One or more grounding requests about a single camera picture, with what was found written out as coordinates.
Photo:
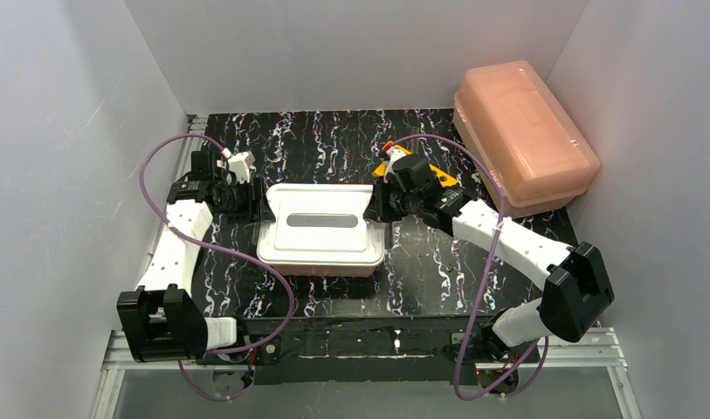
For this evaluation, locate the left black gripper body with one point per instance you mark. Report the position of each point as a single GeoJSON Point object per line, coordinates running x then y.
{"type": "Point", "coordinates": [258, 199]}

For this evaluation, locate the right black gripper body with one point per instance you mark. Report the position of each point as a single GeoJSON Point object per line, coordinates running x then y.
{"type": "Point", "coordinates": [383, 201]}

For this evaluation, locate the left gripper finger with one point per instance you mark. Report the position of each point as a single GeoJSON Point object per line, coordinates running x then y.
{"type": "Point", "coordinates": [250, 217]}
{"type": "Point", "coordinates": [263, 207]}

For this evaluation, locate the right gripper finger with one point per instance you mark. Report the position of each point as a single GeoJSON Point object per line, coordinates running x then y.
{"type": "Point", "coordinates": [387, 213]}
{"type": "Point", "coordinates": [379, 193]}

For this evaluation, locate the white box lid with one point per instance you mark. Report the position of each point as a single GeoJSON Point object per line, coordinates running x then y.
{"type": "Point", "coordinates": [320, 224]}

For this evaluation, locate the pink plastic bin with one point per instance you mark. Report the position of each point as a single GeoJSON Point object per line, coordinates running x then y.
{"type": "Point", "coordinates": [317, 270]}

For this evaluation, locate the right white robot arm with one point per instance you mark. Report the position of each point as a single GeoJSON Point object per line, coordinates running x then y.
{"type": "Point", "coordinates": [573, 280]}

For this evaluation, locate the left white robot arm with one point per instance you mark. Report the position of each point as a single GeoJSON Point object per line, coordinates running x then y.
{"type": "Point", "coordinates": [159, 318]}

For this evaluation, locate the yellow test tube rack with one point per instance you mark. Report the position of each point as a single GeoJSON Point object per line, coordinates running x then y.
{"type": "Point", "coordinates": [444, 178]}

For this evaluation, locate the large pink storage box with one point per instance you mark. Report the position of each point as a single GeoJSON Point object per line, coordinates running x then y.
{"type": "Point", "coordinates": [537, 159]}

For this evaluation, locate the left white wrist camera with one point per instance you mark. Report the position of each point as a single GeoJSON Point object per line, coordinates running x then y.
{"type": "Point", "coordinates": [238, 166]}

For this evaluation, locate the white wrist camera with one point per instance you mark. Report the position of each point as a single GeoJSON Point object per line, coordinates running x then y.
{"type": "Point", "coordinates": [238, 166]}
{"type": "Point", "coordinates": [393, 153]}

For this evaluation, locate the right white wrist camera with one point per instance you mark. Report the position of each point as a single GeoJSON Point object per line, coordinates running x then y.
{"type": "Point", "coordinates": [393, 153]}

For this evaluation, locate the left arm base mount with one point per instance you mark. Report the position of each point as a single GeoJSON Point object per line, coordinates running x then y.
{"type": "Point", "coordinates": [247, 359]}

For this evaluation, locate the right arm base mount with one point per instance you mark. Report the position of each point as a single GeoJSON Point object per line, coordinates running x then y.
{"type": "Point", "coordinates": [494, 367]}

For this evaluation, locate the aluminium frame rail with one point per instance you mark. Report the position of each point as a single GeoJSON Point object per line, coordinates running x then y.
{"type": "Point", "coordinates": [365, 371]}

